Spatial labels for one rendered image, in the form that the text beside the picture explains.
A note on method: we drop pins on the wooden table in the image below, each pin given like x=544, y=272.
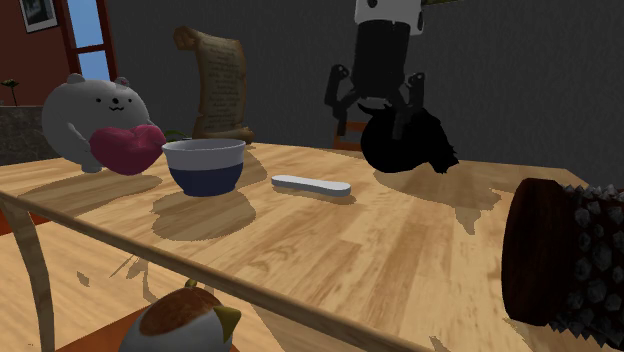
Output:
x=390, y=253

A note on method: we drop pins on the white and blue bowl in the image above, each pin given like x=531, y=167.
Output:
x=204, y=166

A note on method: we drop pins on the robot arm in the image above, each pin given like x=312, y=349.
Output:
x=387, y=12

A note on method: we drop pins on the small green plant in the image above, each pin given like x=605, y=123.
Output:
x=10, y=88

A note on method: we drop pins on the red framed window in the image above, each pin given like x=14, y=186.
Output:
x=90, y=44

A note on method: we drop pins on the brown spiked cylinder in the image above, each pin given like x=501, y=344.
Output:
x=536, y=253

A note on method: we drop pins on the grey and brown bird figure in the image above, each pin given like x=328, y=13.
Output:
x=180, y=322

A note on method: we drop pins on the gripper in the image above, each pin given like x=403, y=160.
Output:
x=378, y=58

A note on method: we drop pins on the framed wall picture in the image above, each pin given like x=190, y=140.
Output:
x=38, y=12

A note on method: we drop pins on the brown parchment scroll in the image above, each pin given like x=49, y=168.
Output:
x=222, y=83

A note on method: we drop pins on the white bear plush red heart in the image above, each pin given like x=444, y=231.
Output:
x=92, y=109

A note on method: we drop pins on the orange wooden chair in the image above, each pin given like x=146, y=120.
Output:
x=347, y=131

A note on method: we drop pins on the black furry lump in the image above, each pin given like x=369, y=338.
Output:
x=390, y=153

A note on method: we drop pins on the grey stone counter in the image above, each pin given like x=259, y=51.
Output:
x=22, y=134

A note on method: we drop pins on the white flat oblong bar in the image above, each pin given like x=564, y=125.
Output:
x=312, y=185

